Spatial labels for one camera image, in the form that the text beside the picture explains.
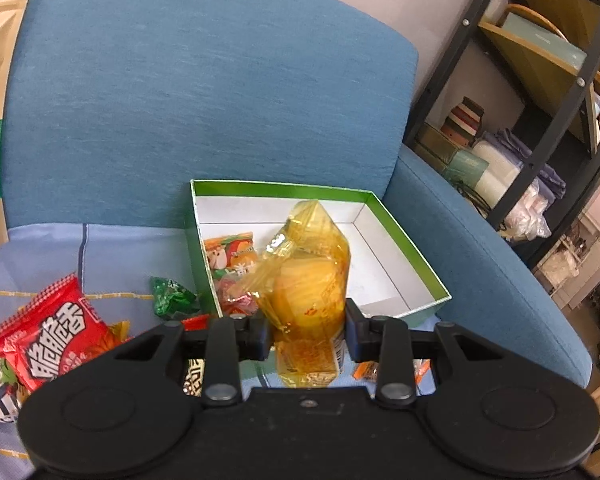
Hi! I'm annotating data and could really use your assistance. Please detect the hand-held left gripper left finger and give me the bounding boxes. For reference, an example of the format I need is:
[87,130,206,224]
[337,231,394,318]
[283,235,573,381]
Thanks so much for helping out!
[112,314,272,407]

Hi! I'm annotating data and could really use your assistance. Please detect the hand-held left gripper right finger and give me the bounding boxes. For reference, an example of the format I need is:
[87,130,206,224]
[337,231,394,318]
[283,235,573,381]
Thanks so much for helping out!
[344,299,488,407]

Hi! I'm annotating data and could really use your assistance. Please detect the green cardboard box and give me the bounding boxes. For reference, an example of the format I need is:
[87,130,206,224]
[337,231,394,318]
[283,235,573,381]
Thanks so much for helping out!
[185,179,452,333]

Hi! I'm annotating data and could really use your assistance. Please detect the amber yellow snack packet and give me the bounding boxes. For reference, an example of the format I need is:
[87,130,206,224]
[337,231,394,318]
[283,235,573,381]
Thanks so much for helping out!
[242,200,353,390]

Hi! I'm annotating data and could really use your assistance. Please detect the orange brown snack packet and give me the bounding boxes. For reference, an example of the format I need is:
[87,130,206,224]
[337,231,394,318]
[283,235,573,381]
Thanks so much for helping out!
[352,359,433,391]

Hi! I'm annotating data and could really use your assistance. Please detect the pink snack packet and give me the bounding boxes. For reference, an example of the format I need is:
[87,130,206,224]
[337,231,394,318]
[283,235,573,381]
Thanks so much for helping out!
[212,277,263,317]

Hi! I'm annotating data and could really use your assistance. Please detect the orange cartoon snack packet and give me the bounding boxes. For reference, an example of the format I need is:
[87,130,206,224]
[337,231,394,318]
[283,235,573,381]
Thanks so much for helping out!
[202,231,261,291]

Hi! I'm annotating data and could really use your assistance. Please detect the green candy wrapper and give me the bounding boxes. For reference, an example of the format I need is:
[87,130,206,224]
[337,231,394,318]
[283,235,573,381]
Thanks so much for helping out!
[150,276,201,321]

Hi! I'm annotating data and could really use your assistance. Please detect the light blue checked blanket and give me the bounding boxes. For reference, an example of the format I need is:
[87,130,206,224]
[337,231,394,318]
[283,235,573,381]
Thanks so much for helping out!
[0,220,441,461]

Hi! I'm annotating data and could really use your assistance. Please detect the red crispy snack packet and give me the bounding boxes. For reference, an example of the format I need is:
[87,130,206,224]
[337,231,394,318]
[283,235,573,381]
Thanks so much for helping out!
[0,272,131,393]

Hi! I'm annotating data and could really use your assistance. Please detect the pale green shelf box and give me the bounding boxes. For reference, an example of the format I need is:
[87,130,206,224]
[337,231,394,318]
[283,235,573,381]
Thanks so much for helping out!
[442,150,491,188]

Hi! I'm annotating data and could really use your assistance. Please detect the olive shelf box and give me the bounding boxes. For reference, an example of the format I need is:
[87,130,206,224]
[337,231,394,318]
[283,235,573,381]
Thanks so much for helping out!
[412,122,456,161]

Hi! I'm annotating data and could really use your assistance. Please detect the white plastic bags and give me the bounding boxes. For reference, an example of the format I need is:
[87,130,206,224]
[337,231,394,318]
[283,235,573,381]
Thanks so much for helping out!
[472,137,553,241]

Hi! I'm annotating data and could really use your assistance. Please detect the clear plastic bag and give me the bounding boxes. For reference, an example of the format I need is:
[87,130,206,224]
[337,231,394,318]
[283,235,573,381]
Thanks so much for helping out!
[537,247,586,306]

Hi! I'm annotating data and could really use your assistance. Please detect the striped vase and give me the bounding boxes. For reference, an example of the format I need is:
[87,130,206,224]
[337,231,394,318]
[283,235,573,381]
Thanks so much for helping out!
[442,96,486,147]

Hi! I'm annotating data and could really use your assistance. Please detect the purple cloth bag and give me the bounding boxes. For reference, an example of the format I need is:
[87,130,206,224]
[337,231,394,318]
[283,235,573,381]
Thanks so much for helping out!
[482,127,567,201]

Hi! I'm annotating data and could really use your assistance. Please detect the blue sofa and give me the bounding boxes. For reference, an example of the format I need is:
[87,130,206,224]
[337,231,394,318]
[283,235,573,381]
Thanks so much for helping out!
[0,0,593,461]

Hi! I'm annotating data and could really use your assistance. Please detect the black metal shelf rack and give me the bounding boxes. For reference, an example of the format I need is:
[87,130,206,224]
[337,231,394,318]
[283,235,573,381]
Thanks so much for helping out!
[402,0,600,271]

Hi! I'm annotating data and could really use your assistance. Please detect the wooden framed board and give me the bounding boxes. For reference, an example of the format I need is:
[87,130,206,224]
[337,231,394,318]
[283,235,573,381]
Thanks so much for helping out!
[480,2,600,156]

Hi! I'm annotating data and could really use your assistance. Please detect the tan grain pouch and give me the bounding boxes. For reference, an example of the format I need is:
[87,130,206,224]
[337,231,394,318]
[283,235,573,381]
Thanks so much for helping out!
[0,0,33,266]

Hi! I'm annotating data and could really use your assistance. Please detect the white bottle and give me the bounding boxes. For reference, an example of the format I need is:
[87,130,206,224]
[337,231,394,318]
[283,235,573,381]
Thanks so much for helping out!
[482,0,513,26]

